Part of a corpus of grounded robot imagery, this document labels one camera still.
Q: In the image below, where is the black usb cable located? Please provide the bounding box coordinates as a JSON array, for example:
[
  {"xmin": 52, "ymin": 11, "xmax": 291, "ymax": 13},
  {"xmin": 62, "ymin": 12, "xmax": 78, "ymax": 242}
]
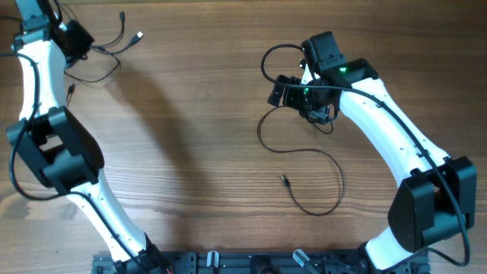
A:
[
  {"xmin": 56, "ymin": 0, "xmax": 145, "ymax": 56},
  {"xmin": 64, "ymin": 53, "xmax": 122, "ymax": 107},
  {"xmin": 256, "ymin": 105, "xmax": 346, "ymax": 217}
]

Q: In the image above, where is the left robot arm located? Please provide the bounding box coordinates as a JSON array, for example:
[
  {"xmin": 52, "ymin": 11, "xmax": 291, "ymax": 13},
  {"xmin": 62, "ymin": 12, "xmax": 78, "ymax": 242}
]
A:
[{"xmin": 6, "ymin": 0, "xmax": 173, "ymax": 273}]

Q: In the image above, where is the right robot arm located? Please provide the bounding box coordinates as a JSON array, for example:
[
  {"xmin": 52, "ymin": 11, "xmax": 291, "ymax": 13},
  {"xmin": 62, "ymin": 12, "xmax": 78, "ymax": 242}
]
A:
[{"xmin": 268, "ymin": 31, "xmax": 477, "ymax": 273}]

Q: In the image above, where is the left camera black cable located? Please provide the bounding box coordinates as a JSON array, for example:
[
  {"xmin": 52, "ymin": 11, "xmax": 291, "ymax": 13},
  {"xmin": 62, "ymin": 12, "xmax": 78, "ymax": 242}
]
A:
[{"xmin": 0, "ymin": 51, "xmax": 145, "ymax": 269}]

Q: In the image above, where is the camera black cable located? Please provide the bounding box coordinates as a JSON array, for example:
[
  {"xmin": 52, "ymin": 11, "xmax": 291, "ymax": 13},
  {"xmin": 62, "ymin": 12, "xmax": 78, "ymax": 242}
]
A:
[
  {"xmin": 0, "ymin": 51, "xmax": 145, "ymax": 269},
  {"xmin": 260, "ymin": 43, "xmax": 471, "ymax": 267}
]

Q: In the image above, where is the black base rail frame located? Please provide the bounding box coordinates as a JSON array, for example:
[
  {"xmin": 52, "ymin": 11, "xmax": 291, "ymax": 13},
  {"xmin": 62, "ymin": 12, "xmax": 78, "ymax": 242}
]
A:
[{"xmin": 91, "ymin": 249, "xmax": 431, "ymax": 274}]

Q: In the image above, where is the right camera black cable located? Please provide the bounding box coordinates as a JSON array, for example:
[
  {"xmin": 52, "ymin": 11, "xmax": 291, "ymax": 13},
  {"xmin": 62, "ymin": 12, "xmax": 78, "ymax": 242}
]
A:
[{"xmin": 260, "ymin": 43, "xmax": 471, "ymax": 267}]

